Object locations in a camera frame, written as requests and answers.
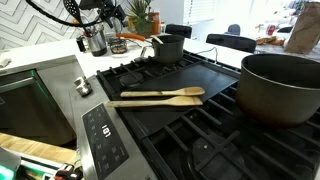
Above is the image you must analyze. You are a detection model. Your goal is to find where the silver utensil tin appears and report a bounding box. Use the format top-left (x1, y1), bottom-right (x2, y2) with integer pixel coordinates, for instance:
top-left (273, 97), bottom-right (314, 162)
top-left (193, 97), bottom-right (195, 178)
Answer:
top-left (84, 24), bottom-right (109, 58)

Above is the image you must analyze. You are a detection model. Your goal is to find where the red can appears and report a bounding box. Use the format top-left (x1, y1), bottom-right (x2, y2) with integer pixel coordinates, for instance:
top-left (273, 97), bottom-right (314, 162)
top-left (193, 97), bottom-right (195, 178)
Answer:
top-left (266, 24), bottom-right (277, 36)

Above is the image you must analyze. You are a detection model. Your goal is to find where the brown paper bag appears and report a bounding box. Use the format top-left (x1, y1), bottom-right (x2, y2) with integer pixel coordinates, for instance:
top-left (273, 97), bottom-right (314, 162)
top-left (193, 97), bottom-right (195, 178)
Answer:
top-left (284, 1), bottom-right (320, 55)

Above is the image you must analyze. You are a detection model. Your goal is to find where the orange bottle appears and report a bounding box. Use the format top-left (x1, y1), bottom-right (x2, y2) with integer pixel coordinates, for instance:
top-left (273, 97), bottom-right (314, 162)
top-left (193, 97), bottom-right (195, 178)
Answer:
top-left (148, 9), bottom-right (161, 36)

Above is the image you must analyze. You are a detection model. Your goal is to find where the stainless dishwasher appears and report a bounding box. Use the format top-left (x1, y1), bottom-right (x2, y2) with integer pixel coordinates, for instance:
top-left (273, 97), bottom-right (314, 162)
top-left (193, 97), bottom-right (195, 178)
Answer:
top-left (0, 69), bottom-right (77, 147)

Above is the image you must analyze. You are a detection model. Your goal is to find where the large silver stove knob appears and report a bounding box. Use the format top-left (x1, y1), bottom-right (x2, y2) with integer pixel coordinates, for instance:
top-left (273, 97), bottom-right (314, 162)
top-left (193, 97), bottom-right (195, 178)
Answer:
top-left (77, 80), bottom-right (94, 98)
top-left (73, 75), bottom-right (85, 87)

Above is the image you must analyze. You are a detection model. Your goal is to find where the wooden spatula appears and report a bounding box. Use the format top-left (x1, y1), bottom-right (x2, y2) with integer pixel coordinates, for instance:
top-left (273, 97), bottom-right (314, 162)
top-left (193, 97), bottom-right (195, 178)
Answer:
top-left (106, 95), bottom-right (204, 109)

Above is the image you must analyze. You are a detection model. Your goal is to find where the wooden spoon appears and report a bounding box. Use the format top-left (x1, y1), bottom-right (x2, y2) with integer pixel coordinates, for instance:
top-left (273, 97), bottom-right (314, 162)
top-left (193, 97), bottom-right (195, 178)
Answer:
top-left (119, 86), bottom-right (206, 99)

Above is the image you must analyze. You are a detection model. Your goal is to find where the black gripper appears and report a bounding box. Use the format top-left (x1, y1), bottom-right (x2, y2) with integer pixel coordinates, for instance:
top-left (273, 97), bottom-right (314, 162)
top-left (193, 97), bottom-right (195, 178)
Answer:
top-left (99, 0), bottom-right (128, 28)

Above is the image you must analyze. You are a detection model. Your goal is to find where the green potted plant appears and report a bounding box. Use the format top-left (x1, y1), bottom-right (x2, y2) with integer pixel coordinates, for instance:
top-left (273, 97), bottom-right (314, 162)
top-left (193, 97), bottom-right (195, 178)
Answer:
top-left (126, 0), bottom-right (155, 39)

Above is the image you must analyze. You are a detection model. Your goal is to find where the black slotted spoon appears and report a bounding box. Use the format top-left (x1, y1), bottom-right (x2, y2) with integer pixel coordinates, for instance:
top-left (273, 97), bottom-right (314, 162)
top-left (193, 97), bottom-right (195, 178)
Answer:
top-left (62, 0), bottom-right (93, 36)

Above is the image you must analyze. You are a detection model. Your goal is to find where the blue chair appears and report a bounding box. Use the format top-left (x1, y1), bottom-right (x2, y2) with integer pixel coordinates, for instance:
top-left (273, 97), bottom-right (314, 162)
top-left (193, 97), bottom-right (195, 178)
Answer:
top-left (227, 23), bottom-right (242, 36)

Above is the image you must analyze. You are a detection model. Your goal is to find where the black chair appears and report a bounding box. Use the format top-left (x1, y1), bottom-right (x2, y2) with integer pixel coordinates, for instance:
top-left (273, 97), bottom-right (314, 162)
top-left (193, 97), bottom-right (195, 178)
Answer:
top-left (205, 33), bottom-right (258, 54)
top-left (164, 23), bottom-right (193, 40)

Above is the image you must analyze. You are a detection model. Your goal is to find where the small dark saucepan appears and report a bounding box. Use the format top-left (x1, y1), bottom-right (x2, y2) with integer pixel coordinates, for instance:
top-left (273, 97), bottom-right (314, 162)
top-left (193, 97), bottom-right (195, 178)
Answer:
top-left (139, 33), bottom-right (186, 65)

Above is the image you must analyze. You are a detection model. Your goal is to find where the black stove oven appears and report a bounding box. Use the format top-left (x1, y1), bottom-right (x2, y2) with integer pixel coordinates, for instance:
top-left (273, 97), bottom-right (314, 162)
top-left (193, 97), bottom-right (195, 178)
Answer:
top-left (69, 49), bottom-right (320, 180)

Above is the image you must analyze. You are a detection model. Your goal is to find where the silver robot mounting plate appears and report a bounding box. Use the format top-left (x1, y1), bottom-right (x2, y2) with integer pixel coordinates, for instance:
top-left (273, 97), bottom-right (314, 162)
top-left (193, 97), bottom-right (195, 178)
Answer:
top-left (0, 146), bottom-right (23, 180)

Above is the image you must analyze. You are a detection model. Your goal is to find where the large dark cooking pot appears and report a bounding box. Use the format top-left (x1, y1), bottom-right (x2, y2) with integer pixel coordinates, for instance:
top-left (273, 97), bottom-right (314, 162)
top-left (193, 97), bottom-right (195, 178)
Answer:
top-left (235, 53), bottom-right (320, 130)

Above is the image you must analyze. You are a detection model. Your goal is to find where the black griddle plate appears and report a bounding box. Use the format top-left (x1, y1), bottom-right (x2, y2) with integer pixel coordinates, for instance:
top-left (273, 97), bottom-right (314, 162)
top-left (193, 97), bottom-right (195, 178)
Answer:
top-left (111, 61), bottom-right (240, 134)

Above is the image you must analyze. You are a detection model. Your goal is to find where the beige spoon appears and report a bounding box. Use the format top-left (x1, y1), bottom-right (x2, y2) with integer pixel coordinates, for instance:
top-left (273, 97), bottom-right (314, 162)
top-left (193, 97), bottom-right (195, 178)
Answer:
top-left (150, 34), bottom-right (165, 45)

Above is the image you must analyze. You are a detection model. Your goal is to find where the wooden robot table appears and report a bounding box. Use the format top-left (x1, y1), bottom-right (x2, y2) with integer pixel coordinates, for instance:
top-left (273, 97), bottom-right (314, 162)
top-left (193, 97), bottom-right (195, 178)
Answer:
top-left (0, 132), bottom-right (78, 166)

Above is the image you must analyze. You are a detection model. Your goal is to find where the orange handled utensil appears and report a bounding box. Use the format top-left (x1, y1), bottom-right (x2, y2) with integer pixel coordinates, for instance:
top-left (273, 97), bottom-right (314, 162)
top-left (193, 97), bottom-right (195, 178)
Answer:
top-left (115, 32), bottom-right (147, 42)

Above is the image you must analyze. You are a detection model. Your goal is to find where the white window blind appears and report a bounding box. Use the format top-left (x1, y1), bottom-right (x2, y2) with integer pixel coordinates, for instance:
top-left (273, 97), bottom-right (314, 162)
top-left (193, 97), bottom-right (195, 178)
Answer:
top-left (182, 0), bottom-right (218, 25)

